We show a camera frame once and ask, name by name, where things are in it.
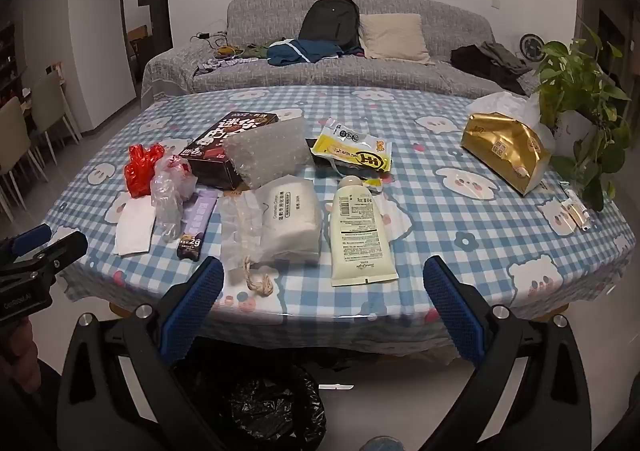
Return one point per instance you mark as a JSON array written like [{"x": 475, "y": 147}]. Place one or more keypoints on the beige pillow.
[{"x": 395, "y": 38}]

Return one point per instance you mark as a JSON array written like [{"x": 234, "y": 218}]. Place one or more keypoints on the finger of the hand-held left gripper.
[
  {"x": 30, "y": 237},
  {"x": 65, "y": 248}
]

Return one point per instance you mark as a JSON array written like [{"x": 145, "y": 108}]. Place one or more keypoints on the clear bubble wrap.
[{"x": 265, "y": 151}]

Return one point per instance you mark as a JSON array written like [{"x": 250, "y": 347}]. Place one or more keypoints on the white plant pot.
[{"x": 570, "y": 136}]

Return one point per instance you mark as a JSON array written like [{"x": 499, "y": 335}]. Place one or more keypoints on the round black fan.
[{"x": 530, "y": 47}]

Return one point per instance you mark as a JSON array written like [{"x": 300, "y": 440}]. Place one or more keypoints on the yellow snack packet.
[{"x": 350, "y": 151}]

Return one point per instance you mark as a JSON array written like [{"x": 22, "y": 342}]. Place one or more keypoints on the light blue slipper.
[{"x": 385, "y": 445}]

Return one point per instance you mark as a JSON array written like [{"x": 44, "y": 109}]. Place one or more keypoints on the purple snack stick packet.
[{"x": 197, "y": 221}]

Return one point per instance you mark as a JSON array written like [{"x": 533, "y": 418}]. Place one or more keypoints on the beige dining chair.
[
  {"x": 15, "y": 136},
  {"x": 50, "y": 101}
]

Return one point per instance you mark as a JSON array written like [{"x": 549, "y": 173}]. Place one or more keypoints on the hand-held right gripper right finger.
[{"x": 452, "y": 306}]

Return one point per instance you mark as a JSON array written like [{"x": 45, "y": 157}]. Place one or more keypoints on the green clothing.
[{"x": 257, "y": 51}]

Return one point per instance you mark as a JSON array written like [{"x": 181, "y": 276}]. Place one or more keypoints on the dark plastic wrapper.
[{"x": 372, "y": 178}]

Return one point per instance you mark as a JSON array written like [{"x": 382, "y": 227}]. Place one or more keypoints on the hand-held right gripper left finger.
[{"x": 192, "y": 311}]

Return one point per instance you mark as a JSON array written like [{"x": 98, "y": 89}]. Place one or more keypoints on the white tissue paper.
[{"x": 132, "y": 231}]

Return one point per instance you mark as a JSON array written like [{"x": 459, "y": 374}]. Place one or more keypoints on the clear plastic bag red print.
[{"x": 167, "y": 201}]

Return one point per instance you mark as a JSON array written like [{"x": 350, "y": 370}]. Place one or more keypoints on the blue jacket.
[{"x": 300, "y": 53}]

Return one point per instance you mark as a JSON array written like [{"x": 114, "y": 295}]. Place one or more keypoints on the blue checkered bear tablecloth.
[{"x": 450, "y": 231}]

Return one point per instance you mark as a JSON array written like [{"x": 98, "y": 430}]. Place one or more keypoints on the olive garment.
[{"x": 502, "y": 56}]

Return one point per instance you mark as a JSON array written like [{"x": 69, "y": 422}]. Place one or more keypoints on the grey sofa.
[{"x": 400, "y": 76}]

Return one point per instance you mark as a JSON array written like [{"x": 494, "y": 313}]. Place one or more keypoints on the purple patterned cloth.
[{"x": 220, "y": 65}]

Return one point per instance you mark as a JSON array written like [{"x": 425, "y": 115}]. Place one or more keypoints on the white cotton pad bag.
[{"x": 292, "y": 221}]

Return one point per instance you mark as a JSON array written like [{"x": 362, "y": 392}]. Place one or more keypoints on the black garment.
[{"x": 472, "y": 66}]

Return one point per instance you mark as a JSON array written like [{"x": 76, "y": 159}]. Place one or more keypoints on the green pothos plant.
[{"x": 575, "y": 76}]

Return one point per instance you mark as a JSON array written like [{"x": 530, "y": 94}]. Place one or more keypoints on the person's left hand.
[{"x": 17, "y": 348}]

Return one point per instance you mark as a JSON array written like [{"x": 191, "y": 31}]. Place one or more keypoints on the cream lotion tube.
[{"x": 360, "y": 231}]

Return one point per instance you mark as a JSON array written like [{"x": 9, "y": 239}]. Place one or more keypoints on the small white gold object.
[{"x": 575, "y": 208}]

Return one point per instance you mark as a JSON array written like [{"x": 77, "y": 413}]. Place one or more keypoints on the gold tissue pack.
[{"x": 500, "y": 146}]

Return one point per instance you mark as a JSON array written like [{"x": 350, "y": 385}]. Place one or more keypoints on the black backpack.
[{"x": 330, "y": 21}]

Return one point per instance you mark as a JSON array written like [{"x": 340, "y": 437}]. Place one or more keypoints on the brown cookie box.
[{"x": 225, "y": 131}]

